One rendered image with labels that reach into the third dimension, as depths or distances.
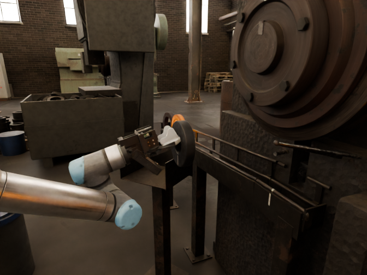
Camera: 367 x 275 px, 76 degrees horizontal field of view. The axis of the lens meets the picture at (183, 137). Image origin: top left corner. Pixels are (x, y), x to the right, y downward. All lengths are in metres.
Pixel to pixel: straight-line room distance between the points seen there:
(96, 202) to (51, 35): 10.11
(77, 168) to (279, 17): 0.64
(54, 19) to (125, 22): 7.61
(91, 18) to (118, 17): 0.30
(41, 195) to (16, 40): 10.26
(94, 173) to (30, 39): 10.05
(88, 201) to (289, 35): 0.58
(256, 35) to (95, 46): 2.55
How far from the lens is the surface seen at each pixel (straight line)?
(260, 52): 0.63
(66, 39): 10.56
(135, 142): 0.73
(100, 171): 0.73
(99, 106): 2.88
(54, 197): 0.58
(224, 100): 3.63
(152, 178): 1.07
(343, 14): 0.57
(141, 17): 3.25
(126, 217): 0.66
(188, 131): 0.74
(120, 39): 3.13
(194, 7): 7.84
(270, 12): 0.65
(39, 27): 10.68
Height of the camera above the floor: 1.07
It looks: 16 degrees down
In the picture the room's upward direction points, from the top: straight up
